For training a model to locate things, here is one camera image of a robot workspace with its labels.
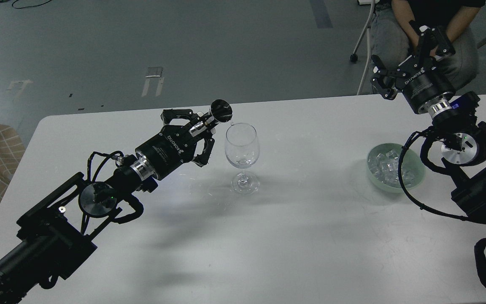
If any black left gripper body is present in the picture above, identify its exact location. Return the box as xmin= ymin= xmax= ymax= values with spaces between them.
xmin=135 ymin=125 xmax=199 ymax=181

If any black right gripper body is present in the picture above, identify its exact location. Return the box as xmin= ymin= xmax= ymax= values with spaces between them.
xmin=397 ymin=55 xmax=456 ymax=114

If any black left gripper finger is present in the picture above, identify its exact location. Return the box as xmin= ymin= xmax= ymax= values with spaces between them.
xmin=161 ymin=109 xmax=204 ymax=129
xmin=192 ymin=131 xmax=215 ymax=167

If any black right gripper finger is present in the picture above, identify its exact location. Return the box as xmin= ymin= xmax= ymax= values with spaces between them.
xmin=371 ymin=54 xmax=404 ymax=100
xmin=409 ymin=20 xmax=456 ymax=60

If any steel double jigger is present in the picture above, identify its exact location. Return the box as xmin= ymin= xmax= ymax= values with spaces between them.
xmin=189 ymin=99 xmax=233 ymax=137

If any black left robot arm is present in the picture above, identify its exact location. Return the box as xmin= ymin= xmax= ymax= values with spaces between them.
xmin=0 ymin=108 xmax=232 ymax=304

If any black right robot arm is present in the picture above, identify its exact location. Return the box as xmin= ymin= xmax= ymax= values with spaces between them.
xmin=371 ymin=21 xmax=486 ymax=225

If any clear wine glass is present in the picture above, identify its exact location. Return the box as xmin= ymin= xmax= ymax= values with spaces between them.
xmin=224 ymin=122 xmax=260 ymax=194

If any green bowl of ice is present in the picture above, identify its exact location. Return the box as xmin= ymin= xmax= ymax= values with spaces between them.
xmin=366 ymin=143 xmax=426 ymax=193

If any white metal chair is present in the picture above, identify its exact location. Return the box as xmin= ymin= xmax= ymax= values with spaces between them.
xmin=349 ymin=0 xmax=380 ymax=95

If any seated person in black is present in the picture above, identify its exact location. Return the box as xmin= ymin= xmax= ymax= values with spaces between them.
xmin=371 ymin=0 xmax=486 ymax=92

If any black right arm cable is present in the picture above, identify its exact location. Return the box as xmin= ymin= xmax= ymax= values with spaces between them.
xmin=395 ymin=127 xmax=486 ymax=224

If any black floor cable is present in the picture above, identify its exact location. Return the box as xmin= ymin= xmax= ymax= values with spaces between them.
xmin=11 ymin=0 xmax=54 ymax=10

